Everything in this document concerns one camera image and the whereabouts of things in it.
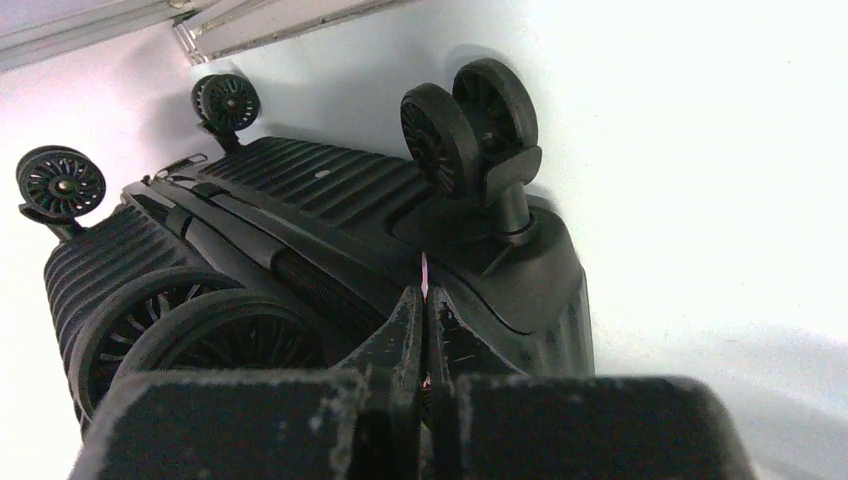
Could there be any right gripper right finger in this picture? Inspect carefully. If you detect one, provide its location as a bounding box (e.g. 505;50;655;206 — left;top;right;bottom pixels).
427;287;755;479

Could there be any black ribbed hard-shell suitcase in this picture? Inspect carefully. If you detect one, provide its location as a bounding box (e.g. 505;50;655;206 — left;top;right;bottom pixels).
15;58;595;427

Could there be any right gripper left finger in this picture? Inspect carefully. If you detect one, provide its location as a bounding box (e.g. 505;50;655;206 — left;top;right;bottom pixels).
71;286;424;479

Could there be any aluminium frame rail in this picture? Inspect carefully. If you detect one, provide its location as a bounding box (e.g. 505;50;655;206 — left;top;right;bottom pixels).
0;0;412;74

